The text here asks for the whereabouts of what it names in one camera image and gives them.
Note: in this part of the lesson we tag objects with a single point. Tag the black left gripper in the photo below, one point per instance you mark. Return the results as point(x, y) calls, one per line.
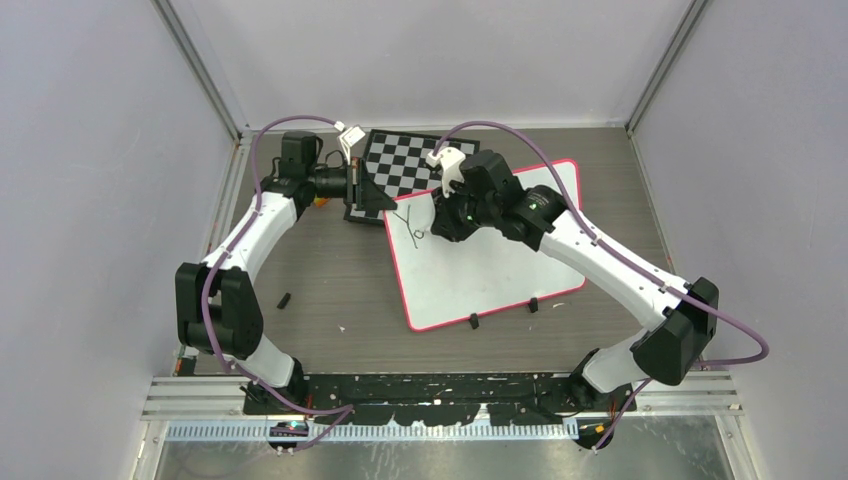
point(362, 191)

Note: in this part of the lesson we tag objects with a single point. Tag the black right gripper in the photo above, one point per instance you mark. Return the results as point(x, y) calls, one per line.
point(446, 223)

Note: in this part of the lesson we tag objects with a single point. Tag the pink framed whiteboard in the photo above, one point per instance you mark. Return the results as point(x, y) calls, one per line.
point(443, 283)

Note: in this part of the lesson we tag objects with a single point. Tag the black marker cap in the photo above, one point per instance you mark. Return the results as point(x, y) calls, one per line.
point(283, 302)

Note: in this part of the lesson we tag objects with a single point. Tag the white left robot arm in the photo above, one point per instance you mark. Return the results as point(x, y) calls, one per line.
point(216, 305)

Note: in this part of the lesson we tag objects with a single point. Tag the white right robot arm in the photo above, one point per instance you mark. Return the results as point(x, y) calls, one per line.
point(677, 318)

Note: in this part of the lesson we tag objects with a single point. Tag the black white checkerboard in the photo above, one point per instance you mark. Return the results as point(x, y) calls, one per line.
point(395, 161)

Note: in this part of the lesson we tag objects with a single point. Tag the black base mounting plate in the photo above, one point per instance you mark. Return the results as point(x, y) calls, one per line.
point(509, 399)

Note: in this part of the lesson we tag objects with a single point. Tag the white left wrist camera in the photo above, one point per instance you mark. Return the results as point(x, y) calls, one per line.
point(348, 137)

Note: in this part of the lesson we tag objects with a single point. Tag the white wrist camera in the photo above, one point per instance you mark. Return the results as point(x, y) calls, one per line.
point(348, 137)
point(449, 160)

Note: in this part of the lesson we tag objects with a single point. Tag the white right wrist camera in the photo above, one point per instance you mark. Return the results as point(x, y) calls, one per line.
point(449, 160)

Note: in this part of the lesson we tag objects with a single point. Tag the aluminium frame rail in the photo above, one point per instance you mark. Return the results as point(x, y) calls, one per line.
point(231, 408)

